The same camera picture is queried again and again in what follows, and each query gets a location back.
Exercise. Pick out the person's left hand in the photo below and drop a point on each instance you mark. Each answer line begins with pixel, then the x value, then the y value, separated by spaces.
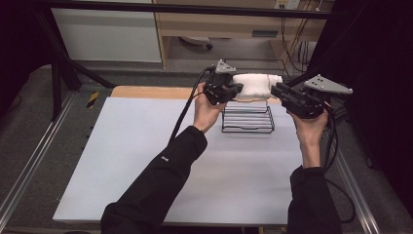
pixel 206 112

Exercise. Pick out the light wooden desk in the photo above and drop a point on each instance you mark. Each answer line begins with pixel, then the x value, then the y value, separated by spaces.
pixel 220 24

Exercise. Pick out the white chair base with caster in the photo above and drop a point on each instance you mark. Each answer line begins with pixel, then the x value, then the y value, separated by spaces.
pixel 196 40

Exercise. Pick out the black metal frame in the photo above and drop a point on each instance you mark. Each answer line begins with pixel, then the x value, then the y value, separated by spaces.
pixel 181 8

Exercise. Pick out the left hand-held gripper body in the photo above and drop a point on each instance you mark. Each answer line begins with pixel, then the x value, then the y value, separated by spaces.
pixel 218 89

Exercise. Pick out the person's right hand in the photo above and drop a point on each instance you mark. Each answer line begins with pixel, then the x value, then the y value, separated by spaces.
pixel 310 128

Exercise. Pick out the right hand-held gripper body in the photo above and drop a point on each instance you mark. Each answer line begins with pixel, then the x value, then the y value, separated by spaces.
pixel 308 99

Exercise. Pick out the dark curtain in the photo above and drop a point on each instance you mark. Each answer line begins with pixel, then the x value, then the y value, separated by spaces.
pixel 380 58
pixel 16 48

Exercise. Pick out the pale blue table mat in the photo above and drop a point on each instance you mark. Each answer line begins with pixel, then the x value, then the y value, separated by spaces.
pixel 123 162

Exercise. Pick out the aluminium floor rail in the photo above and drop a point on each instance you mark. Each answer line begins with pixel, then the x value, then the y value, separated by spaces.
pixel 32 161
pixel 352 185

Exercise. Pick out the white cabinet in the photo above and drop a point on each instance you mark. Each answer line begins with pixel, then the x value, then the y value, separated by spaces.
pixel 107 35

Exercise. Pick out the white towel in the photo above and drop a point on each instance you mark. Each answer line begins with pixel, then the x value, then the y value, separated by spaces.
pixel 256 85

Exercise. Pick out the white wall power outlet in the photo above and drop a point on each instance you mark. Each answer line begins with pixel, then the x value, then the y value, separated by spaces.
pixel 287 4

